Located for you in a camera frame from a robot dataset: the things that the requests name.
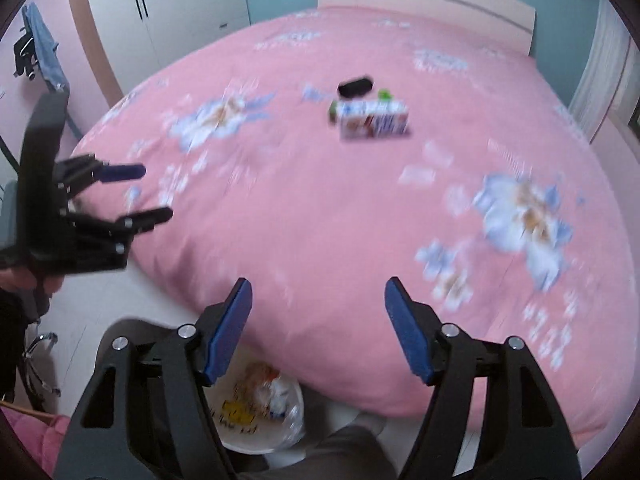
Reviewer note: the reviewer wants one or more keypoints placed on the long milk carton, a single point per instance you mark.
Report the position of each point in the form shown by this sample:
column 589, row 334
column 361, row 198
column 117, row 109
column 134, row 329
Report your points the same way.
column 375, row 122

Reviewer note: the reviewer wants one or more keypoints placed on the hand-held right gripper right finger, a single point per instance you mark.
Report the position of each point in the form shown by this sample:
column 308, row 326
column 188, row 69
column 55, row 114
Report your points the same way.
column 407, row 332

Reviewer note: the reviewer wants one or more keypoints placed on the pale curtain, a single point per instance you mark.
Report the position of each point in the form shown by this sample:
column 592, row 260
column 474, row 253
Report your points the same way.
column 600, row 75

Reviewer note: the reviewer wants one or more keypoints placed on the chrome chair base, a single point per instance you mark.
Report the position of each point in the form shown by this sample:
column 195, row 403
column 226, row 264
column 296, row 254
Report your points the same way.
column 42, row 360

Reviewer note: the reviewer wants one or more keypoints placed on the person's left hand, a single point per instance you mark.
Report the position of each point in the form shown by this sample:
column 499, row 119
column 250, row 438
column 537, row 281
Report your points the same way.
column 17, row 279

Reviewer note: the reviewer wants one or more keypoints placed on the pink floral bedspread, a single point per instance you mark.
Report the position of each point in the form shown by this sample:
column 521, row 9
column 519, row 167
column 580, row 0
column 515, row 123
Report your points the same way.
column 325, row 210

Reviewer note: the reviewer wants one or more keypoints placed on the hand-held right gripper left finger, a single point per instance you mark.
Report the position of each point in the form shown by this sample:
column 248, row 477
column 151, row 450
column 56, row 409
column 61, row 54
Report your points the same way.
column 227, row 332

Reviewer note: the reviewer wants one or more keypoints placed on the pink quilted garment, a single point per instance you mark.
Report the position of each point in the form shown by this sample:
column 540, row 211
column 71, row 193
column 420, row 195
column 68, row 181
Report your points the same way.
column 30, row 440

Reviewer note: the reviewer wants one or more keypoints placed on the cream bed headboard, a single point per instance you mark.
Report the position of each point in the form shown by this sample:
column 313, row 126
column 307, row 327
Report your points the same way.
column 450, row 0

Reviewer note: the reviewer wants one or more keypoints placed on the white wardrobe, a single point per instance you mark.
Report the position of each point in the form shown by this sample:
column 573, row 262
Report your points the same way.
column 165, row 15

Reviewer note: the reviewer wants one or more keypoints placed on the small black case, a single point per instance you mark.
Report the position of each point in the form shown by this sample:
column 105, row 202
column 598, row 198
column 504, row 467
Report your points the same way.
column 355, row 86

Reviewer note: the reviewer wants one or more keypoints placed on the hanging blue cloth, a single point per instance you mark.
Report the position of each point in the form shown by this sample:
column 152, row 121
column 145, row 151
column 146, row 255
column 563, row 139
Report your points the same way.
column 47, row 50

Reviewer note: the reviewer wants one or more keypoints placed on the white paper bucket with liner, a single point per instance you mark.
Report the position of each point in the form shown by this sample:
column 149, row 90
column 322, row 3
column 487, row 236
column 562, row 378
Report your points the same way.
column 250, row 425

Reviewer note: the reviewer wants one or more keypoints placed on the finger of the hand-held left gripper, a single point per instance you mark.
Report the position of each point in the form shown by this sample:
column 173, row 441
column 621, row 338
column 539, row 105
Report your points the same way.
column 122, row 172
column 150, row 217

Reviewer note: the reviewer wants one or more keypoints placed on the person's right leg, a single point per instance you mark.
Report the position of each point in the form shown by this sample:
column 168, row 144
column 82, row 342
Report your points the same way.
column 340, row 455

